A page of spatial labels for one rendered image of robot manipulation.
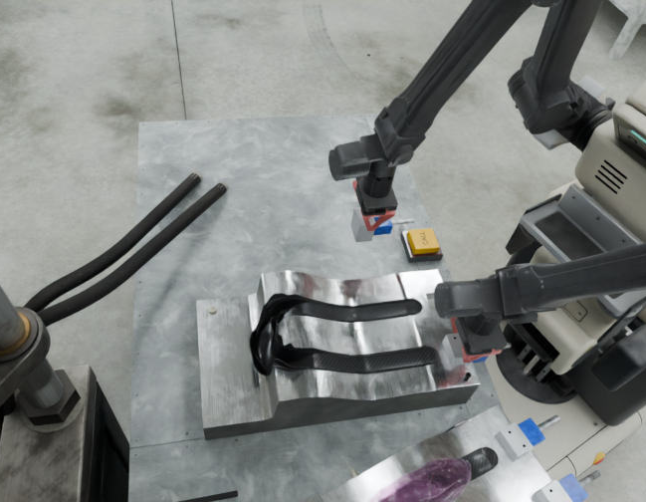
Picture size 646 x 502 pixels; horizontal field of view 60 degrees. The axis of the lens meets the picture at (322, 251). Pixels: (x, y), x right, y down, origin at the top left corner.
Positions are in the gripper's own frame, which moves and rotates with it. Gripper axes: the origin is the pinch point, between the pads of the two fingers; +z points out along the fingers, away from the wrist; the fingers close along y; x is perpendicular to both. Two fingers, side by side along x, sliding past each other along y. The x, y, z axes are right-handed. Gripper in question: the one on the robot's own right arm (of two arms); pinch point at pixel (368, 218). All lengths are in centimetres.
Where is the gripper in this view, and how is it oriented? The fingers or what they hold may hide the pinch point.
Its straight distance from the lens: 115.8
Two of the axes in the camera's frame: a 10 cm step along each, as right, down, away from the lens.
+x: 9.8, -0.9, 1.8
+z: -0.9, 6.1, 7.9
